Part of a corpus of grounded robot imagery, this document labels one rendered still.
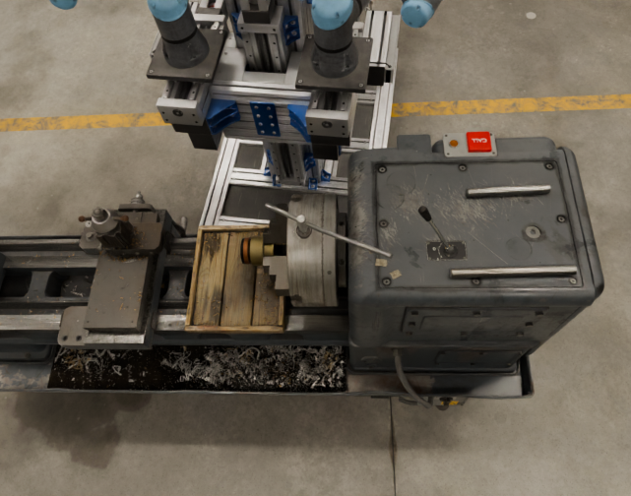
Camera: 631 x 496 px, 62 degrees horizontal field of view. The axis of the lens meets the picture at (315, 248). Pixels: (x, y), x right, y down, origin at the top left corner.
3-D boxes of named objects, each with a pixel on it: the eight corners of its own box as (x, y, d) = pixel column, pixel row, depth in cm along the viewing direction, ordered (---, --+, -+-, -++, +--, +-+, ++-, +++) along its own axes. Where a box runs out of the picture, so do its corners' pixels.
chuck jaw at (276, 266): (302, 254, 144) (300, 292, 137) (304, 264, 148) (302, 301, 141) (263, 255, 145) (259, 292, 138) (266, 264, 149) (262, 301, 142)
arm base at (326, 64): (314, 41, 171) (312, 17, 163) (360, 44, 169) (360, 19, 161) (307, 77, 165) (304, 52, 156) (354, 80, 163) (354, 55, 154)
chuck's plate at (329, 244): (339, 218, 167) (336, 173, 137) (339, 316, 157) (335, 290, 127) (328, 218, 167) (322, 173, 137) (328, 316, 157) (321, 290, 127)
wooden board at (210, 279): (289, 229, 175) (287, 223, 172) (283, 334, 160) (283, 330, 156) (201, 230, 178) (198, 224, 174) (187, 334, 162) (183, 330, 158)
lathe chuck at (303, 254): (328, 218, 167) (322, 173, 137) (328, 316, 157) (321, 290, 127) (300, 219, 168) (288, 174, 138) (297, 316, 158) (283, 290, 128)
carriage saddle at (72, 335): (174, 217, 181) (168, 208, 175) (153, 349, 160) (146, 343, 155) (90, 217, 183) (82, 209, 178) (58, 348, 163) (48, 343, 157)
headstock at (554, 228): (530, 206, 173) (574, 131, 138) (555, 348, 152) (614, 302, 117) (348, 209, 177) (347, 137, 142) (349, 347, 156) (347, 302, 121)
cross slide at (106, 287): (162, 209, 175) (157, 202, 171) (141, 333, 157) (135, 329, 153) (114, 210, 177) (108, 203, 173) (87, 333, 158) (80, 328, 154)
